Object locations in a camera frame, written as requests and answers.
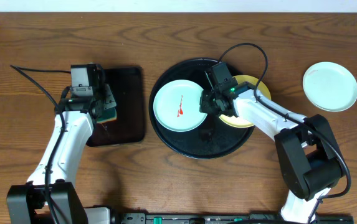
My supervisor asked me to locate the dark rectangular tray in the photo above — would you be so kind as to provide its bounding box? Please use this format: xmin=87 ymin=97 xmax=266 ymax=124
xmin=87 ymin=67 xmax=145 ymax=147

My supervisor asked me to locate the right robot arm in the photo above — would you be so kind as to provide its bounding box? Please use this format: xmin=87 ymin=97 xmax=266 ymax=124
xmin=200 ymin=62 xmax=351 ymax=223

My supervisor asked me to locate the green yellow sponge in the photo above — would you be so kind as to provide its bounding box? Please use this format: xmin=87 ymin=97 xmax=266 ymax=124
xmin=97 ymin=108 xmax=117 ymax=124

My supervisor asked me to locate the yellow plate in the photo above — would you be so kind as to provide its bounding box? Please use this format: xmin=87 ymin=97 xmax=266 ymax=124
xmin=219 ymin=75 xmax=272 ymax=128

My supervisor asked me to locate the light blue plate top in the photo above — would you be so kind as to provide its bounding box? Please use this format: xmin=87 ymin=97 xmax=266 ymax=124
xmin=302 ymin=62 xmax=357 ymax=112

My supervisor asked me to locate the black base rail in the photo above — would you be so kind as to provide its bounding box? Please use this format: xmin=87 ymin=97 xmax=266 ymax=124
xmin=110 ymin=212 xmax=355 ymax=224

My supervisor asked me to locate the light blue plate bottom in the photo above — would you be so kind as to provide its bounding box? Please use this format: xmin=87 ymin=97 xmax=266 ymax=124
xmin=152 ymin=80 xmax=207 ymax=132

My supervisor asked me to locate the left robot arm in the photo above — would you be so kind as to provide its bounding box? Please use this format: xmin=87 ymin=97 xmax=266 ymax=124
xmin=7 ymin=63 xmax=120 ymax=223

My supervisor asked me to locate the black round tray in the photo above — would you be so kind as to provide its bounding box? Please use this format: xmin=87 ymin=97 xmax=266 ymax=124
xmin=149 ymin=58 xmax=254 ymax=159

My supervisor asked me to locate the light blue plate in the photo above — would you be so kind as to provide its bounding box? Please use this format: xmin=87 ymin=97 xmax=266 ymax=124
xmin=302 ymin=62 xmax=357 ymax=112
xmin=152 ymin=80 xmax=207 ymax=132

